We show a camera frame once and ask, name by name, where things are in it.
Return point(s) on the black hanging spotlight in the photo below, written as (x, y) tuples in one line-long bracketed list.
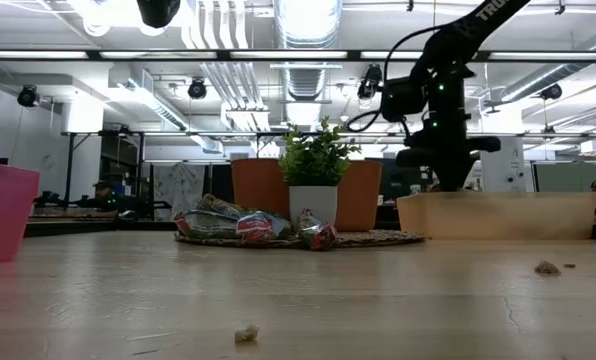
[(368, 82), (551, 92), (28, 96), (197, 89)]

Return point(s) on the black overhead light bar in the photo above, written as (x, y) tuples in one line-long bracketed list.
[(288, 55)]

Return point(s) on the translucent orange plastic tray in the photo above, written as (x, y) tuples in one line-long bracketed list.
[(503, 217)]

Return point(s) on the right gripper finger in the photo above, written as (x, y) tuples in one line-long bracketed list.
[(444, 177), (460, 177)]

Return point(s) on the round woven placemat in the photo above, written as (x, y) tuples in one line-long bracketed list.
[(378, 237)]

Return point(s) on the tiny granola crumb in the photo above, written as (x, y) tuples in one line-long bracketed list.
[(569, 265)]

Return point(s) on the large granola crumb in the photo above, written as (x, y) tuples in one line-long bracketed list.
[(547, 268)]

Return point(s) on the pile of snack packets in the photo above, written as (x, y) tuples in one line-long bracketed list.
[(205, 225), (318, 235)]

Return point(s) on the green partition wall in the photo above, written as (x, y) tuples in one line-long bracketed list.
[(568, 192)]

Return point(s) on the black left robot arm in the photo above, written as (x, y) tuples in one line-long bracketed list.
[(158, 12)]

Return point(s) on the pink plastic bin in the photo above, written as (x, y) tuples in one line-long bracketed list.
[(3, 215)]

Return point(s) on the black monitor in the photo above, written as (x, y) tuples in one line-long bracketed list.
[(403, 182)]

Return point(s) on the silver round ventilation duct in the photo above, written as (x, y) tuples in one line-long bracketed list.
[(305, 25)]

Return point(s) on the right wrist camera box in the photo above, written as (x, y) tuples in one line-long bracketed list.
[(403, 100)]

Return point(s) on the white hanging cloth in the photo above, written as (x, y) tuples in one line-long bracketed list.
[(180, 187)]

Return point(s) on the pale granola crumb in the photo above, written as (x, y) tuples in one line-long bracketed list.
[(246, 334)]

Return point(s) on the green plant in white pot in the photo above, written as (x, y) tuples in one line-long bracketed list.
[(313, 200)]

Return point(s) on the silver blue granola bar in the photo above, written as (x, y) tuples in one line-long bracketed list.
[(218, 205)]

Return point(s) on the white building pillar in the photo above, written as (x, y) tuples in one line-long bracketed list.
[(510, 170), (83, 117)]

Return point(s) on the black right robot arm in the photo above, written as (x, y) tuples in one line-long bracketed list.
[(478, 25)]

